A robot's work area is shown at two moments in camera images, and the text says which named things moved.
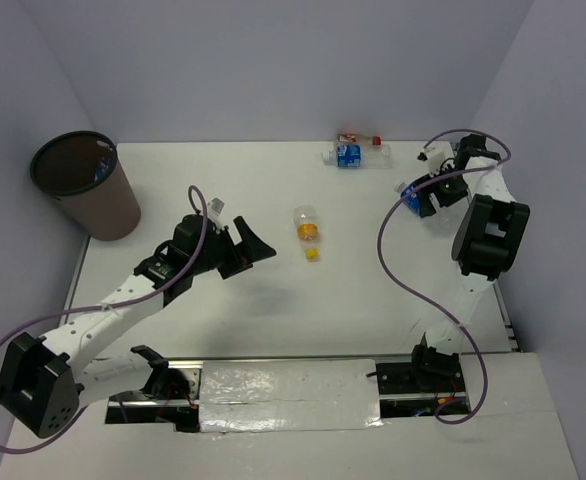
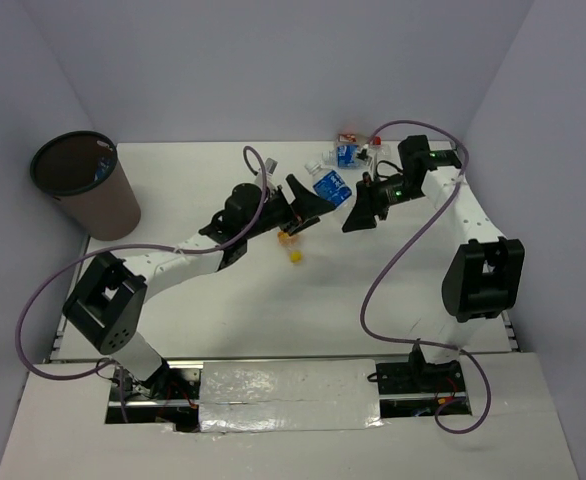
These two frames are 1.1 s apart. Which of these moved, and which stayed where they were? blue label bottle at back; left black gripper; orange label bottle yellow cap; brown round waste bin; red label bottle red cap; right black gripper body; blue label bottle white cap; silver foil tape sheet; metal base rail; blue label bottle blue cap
Moved: left black gripper; blue label bottle white cap; right black gripper body; orange label bottle yellow cap
Stayed: metal base rail; blue label bottle blue cap; blue label bottle at back; red label bottle red cap; brown round waste bin; silver foil tape sheet
